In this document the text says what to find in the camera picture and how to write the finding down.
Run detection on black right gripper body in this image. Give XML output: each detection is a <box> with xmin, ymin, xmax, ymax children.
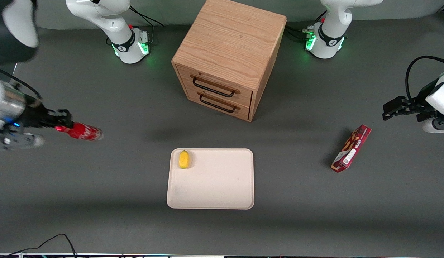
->
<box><xmin>18</xmin><ymin>103</ymin><xmax>50</xmax><ymax>128</ymax></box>

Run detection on cream rectangular plastic tray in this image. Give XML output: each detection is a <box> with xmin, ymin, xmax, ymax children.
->
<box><xmin>167</xmin><ymin>148</ymin><xmax>255</xmax><ymax>210</ymax></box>

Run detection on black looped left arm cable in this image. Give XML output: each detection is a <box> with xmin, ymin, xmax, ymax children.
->
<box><xmin>405</xmin><ymin>56</ymin><xmax>444</xmax><ymax>102</ymax></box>

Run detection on black cable on table edge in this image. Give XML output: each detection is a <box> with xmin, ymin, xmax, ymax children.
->
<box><xmin>0</xmin><ymin>234</ymin><xmax>77</xmax><ymax>258</ymax></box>

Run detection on wooden drawer cabinet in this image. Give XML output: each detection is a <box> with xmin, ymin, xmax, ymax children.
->
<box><xmin>171</xmin><ymin>0</ymin><xmax>287</xmax><ymax>122</ymax></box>

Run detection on wooden drawer front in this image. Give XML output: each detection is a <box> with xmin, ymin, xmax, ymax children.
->
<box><xmin>176</xmin><ymin>65</ymin><xmax>253</xmax><ymax>107</ymax></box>
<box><xmin>182</xmin><ymin>85</ymin><xmax>252</xmax><ymax>121</ymax></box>

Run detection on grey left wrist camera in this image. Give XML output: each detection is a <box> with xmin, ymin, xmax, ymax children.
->
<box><xmin>422</xmin><ymin>118</ymin><xmax>444</xmax><ymax>134</ymax></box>

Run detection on black left arm base cables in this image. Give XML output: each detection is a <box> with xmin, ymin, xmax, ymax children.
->
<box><xmin>285</xmin><ymin>24</ymin><xmax>314</xmax><ymax>40</ymax></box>

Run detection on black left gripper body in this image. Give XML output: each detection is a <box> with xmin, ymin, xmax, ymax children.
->
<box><xmin>397</xmin><ymin>81</ymin><xmax>440</xmax><ymax>122</ymax></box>

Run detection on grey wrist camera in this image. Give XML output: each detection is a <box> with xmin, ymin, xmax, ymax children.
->
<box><xmin>0</xmin><ymin>133</ymin><xmax>45</xmax><ymax>152</ymax></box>
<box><xmin>422</xmin><ymin>118</ymin><xmax>444</xmax><ymax>134</ymax></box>

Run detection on red snack box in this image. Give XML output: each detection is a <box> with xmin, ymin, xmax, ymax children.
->
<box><xmin>331</xmin><ymin>124</ymin><xmax>372</xmax><ymax>173</ymax></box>

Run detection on red soda can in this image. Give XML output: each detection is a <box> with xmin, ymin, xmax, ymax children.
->
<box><xmin>55</xmin><ymin>122</ymin><xmax>104</xmax><ymax>141</ymax></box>

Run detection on black metal drawer handle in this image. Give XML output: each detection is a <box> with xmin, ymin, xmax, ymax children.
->
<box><xmin>198</xmin><ymin>91</ymin><xmax>241</xmax><ymax>113</ymax></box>
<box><xmin>191</xmin><ymin>75</ymin><xmax>241</xmax><ymax>98</ymax></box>

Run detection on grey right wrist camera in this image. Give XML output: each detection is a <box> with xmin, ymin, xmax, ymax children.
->
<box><xmin>0</xmin><ymin>133</ymin><xmax>45</xmax><ymax>152</ymax></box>

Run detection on black right arm base cable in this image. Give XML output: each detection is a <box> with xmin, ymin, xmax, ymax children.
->
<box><xmin>129</xmin><ymin>5</ymin><xmax>165</xmax><ymax>27</ymax></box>

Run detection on right arm wrist cable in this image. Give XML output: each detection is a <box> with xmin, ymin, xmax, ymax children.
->
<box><xmin>0</xmin><ymin>66</ymin><xmax>42</xmax><ymax>99</ymax></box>

